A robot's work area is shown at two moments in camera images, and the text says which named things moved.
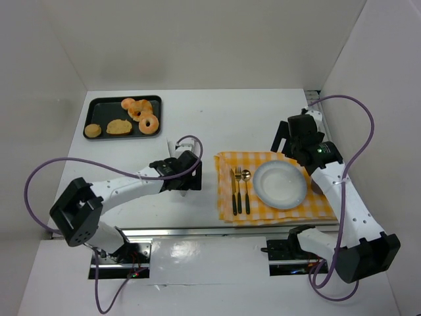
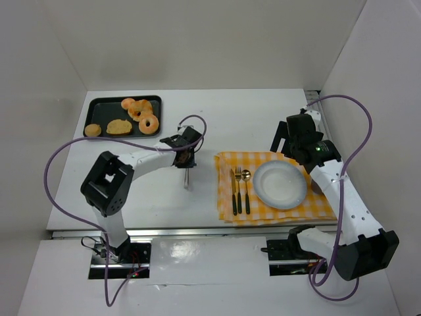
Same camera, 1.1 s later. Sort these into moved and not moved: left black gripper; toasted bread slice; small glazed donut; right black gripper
Moved: left black gripper
Not moved: toasted bread slice; right black gripper; small glazed donut
